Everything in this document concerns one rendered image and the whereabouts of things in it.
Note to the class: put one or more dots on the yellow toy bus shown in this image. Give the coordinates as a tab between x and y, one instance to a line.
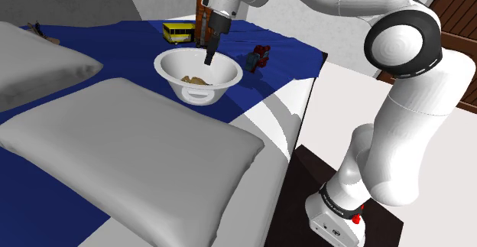
178	32

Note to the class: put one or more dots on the blue blanket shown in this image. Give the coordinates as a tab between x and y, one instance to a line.
123	52

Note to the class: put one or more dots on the small brown figure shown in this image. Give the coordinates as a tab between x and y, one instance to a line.
41	34

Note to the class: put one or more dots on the white bed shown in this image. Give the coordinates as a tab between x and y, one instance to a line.
277	127

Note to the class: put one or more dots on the red and blue toy figure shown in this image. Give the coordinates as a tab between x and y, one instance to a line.
261	55

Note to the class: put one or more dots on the brown lumpy object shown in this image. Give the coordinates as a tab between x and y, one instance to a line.
194	80

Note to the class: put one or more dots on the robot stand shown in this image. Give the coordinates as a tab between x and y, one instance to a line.
298	186

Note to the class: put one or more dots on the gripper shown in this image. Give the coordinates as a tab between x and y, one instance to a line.
220	23

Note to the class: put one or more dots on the large grey pillow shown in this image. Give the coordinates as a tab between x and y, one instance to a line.
130	145

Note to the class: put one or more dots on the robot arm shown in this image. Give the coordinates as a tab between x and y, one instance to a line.
406	127

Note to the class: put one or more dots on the white bowl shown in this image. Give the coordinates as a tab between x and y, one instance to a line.
225	71

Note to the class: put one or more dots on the tall orange-brown toy rocket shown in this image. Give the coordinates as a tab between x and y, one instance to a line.
202	0

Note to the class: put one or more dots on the small grey pillow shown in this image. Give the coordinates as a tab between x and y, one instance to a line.
33	67

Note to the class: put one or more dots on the brown wooden door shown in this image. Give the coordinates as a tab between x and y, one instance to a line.
459	15

